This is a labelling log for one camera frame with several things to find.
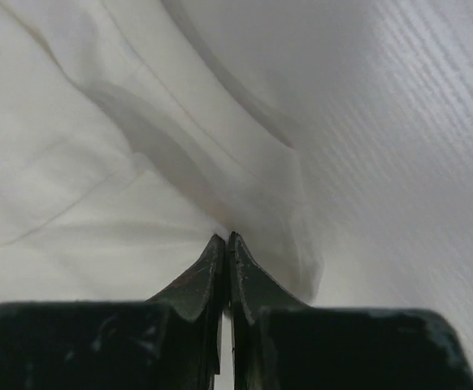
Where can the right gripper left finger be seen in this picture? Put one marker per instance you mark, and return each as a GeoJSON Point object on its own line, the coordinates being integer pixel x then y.
{"type": "Point", "coordinates": [170, 341]}

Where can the white t shirt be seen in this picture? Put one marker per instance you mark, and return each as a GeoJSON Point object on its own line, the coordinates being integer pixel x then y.
{"type": "Point", "coordinates": [121, 154]}

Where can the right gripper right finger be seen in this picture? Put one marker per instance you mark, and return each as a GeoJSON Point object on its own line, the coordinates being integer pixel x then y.
{"type": "Point", "coordinates": [279, 342]}

